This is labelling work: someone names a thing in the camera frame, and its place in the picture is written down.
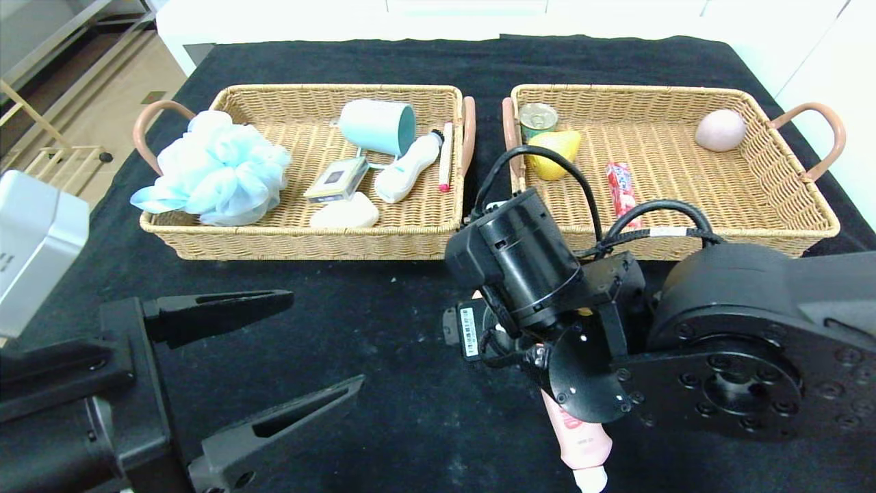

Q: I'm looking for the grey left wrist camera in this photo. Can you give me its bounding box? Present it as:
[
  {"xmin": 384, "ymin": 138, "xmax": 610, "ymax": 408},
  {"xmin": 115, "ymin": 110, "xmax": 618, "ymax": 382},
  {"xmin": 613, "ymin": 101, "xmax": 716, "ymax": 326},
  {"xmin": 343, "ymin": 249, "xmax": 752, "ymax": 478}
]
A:
[{"xmin": 0, "ymin": 169, "xmax": 92, "ymax": 340}]

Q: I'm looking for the teal plastic cup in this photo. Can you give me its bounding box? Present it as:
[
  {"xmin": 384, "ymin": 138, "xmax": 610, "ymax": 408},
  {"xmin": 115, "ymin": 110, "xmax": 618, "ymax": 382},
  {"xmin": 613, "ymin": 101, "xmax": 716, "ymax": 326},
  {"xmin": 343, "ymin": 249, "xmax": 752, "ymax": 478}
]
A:
[{"xmin": 337, "ymin": 99, "xmax": 417, "ymax": 170}]

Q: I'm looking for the grey metal shelf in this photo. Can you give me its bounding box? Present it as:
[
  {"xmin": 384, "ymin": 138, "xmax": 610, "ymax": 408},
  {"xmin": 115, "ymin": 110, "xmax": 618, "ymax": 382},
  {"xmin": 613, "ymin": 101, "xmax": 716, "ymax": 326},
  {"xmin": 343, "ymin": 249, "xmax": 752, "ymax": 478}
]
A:
[{"xmin": 0, "ymin": 0, "xmax": 158, "ymax": 90}]

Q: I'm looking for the pink squeeze bottle white cap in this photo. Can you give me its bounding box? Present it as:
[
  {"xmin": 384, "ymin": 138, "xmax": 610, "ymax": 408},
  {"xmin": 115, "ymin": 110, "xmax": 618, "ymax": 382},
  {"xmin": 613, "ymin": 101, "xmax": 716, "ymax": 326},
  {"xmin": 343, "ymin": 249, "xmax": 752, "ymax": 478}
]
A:
[{"xmin": 541, "ymin": 389, "xmax": 614, "ymax": 493}]

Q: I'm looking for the red Hi-Chew candy pack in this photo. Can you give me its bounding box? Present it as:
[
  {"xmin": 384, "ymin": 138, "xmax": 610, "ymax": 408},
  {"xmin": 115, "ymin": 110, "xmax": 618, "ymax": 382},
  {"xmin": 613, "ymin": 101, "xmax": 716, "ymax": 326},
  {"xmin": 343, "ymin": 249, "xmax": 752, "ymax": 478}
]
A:
[{"xmin": 606, "ymin": 162, "xmax": 643, "ymax": 230}]

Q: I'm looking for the wooden slatted rack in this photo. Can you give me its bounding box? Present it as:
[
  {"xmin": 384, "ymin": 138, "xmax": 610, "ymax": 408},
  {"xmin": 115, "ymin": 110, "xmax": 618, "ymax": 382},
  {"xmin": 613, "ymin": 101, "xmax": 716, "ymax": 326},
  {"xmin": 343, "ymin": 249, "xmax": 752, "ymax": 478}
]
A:
[{"xmin": 0, "ymin": 79, "xmax": 116, "ymax": 206}]

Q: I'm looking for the light blue bath loofah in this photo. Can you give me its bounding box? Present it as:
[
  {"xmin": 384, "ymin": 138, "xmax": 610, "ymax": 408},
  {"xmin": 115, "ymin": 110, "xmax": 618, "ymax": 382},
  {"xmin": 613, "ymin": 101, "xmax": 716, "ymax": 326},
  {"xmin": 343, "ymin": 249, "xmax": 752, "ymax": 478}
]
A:
[{"xmin": 130, "ymin": 110, "xmax": 293, "ymax": 227}]

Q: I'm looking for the pale pink egg-shaped ball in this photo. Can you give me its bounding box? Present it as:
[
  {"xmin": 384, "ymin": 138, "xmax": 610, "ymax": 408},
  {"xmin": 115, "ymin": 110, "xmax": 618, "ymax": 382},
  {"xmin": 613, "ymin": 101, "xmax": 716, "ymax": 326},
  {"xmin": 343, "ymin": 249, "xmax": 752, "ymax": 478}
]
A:
[{"xmin": 695, "ymin": 109, "xmax": 747, "ymax": 153}]

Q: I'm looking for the cream yellow soap box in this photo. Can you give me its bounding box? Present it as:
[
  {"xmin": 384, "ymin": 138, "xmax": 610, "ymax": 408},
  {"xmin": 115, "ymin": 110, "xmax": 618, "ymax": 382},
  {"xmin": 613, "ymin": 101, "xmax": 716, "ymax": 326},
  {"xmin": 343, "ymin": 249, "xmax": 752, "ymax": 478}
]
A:
[{"xmin": 303, "ymin": 155, "xmax": 371, "ymax": 205}]

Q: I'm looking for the wicker basket with brown handles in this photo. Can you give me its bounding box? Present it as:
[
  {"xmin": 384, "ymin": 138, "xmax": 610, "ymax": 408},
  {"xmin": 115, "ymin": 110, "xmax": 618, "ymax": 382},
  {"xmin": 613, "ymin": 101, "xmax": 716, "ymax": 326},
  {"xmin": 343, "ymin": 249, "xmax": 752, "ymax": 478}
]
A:
[
  {"xmin": 133, "ymin": 84, "xmax": 478, "ymax": 262},
  {"xmin": 502, "ymin": 84, "xmax": 847, "ymax": 264}
]

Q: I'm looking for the small tin can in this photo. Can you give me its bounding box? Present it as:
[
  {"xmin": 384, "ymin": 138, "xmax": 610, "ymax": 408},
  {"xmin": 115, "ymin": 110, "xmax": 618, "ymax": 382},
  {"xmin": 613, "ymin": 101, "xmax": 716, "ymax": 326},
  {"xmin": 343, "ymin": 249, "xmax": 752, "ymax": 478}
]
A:
[{"xmin": 518, "ymin": 103, "xmax": 559, "ymax": 143}]

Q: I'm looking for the white side table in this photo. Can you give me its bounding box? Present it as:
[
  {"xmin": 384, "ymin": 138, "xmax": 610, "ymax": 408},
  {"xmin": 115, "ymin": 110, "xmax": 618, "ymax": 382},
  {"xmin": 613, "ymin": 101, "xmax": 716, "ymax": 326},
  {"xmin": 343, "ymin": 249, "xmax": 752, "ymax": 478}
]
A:
[{"xmin": 156, "ymin": 0, "xmax": 237, "ymax": 77}]

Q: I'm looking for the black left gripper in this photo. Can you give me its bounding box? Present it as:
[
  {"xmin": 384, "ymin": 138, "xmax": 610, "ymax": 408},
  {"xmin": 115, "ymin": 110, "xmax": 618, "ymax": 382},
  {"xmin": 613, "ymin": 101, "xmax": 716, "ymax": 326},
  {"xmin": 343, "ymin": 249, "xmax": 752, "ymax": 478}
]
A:
[{"xmin": 0, "ymin": 289, "xmax": 366, "ymax": 493}]

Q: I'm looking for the white tube with red cap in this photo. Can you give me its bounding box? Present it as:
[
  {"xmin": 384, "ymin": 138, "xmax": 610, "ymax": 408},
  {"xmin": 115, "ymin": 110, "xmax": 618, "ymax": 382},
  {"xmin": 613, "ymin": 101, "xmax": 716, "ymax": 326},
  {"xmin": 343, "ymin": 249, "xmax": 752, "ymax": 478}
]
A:
[{"xmin": 438, "ymin": 122, "xmax": 456, "ymax": 194}]

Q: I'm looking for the yellow pear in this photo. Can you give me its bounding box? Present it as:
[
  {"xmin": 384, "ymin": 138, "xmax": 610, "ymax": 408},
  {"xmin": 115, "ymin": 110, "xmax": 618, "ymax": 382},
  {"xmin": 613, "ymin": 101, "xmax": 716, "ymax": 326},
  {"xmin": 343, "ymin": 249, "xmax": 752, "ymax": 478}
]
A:
[{"xmin": 526, "ymin": 130, "xmax": 582, "ymax": 181}]

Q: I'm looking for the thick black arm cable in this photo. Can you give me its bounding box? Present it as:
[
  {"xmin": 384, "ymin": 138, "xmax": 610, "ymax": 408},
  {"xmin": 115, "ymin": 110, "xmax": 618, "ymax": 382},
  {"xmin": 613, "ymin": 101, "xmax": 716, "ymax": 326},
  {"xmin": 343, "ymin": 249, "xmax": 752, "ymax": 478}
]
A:
[{"xmin": 578, "ymin": 199, "xmax": 727, "ymax": 260}]

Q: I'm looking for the white soap bar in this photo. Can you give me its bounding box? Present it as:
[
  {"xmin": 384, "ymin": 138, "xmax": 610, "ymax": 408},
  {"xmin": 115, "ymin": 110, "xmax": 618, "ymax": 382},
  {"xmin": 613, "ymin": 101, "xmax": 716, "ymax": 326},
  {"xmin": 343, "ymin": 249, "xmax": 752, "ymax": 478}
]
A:
[{"xmin": 309, "ymin": 192, "xmax": 381, "ymax": 230}]

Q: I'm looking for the white plastic bottle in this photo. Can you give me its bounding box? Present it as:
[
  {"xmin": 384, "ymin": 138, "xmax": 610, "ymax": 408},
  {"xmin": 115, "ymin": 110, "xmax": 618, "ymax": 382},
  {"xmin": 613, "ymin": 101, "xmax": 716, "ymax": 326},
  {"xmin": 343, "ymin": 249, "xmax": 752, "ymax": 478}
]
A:
[{"xmin": 373, "ymin": 131, "xmax": 445, "ymax": 205}]

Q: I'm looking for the black right camera cable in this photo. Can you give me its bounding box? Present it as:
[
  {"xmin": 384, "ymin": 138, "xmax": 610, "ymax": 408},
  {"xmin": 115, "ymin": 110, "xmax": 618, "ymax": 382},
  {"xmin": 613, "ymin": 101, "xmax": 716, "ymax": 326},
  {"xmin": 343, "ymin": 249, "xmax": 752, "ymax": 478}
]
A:
[{"xmin": 471, "ymin": 144, "xmax": 604, "ymax": 249}]

